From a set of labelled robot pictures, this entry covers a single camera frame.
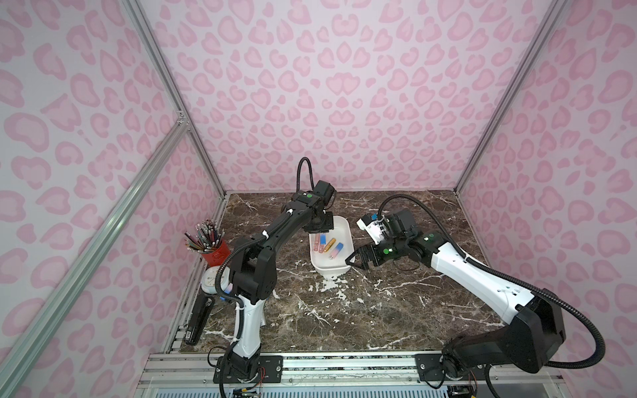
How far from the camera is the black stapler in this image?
0.78 m

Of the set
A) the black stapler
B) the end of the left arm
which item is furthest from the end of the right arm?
the black stapler

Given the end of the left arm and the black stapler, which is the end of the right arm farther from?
the black stapler
